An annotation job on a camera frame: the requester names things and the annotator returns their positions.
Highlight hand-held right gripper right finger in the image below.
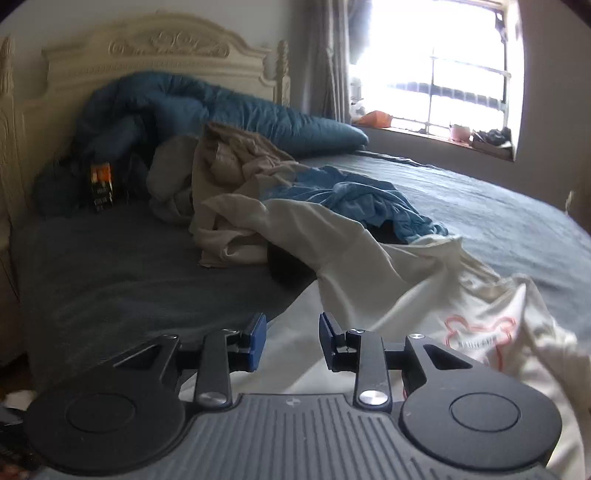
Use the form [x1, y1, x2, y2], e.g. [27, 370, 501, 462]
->
[318, 312, 477, 411]

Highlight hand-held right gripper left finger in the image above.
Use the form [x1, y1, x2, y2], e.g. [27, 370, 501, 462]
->
[112, 313, 269, 410]

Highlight black garment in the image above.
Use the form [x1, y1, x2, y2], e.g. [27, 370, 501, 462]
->
[267, 220, 407, 291]

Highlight light blue garment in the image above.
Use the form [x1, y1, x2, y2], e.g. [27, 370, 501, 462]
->
[259, 164, 450, 244]

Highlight tan garment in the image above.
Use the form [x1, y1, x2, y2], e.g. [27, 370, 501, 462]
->
[188, 122, 303, 269]

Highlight grey beige garment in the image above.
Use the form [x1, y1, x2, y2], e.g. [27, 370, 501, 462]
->
[147, 136, 204, 217]

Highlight orange bag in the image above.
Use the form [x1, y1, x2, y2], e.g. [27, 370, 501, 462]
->
[355, 111, 393, 129]

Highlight dark blue quilt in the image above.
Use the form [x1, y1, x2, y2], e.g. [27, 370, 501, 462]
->
[34, 70, 370, 217]

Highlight grey curtain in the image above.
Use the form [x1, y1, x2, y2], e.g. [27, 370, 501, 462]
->
[295, 0, 375, 125]

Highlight barred window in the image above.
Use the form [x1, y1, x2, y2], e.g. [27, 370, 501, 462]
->
[348, 0, 525, 141]

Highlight cream carved headboard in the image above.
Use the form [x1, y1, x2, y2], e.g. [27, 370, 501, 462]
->
[0, 9, 291, 259]

